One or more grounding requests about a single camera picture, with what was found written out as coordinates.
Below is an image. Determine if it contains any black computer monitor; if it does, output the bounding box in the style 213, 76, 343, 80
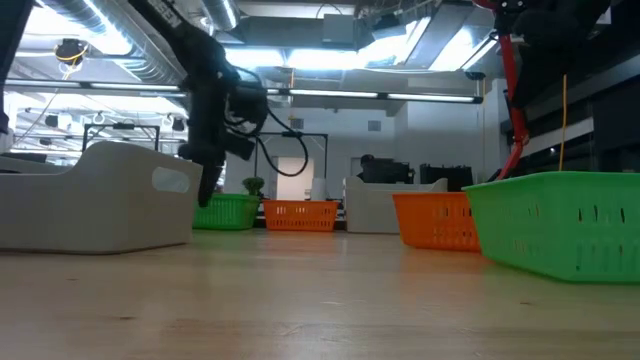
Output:
419, 163, 475, 193
360, 158, 416, 185

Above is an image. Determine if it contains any grey plastic bin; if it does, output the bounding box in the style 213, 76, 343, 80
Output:
0, 140, 204, 256
344, 175, 449, 235

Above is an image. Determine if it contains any black hanging ceiling device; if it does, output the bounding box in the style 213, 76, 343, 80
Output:
53, 38, 90, 67

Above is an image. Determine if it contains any orange plastic basket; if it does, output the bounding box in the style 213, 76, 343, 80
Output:
391, 191, 482, 253
262, 199, 341, 233

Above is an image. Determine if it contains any green plastic basket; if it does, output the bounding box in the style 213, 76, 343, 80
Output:
461, 170, 640, 285
193, 199, 261, 232

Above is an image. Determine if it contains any yellow hanging cable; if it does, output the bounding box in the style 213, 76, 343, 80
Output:
558, 73, 570, 172

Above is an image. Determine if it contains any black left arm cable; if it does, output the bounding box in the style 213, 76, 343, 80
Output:
253, 106, 311, 178

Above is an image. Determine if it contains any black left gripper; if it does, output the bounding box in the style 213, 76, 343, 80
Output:
177, 69, 271, 209

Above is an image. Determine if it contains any green background potted plant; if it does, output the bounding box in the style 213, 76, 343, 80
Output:
241, 176, 267, 197

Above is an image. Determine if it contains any person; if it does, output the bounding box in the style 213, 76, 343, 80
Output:
356, 153, 376, 182

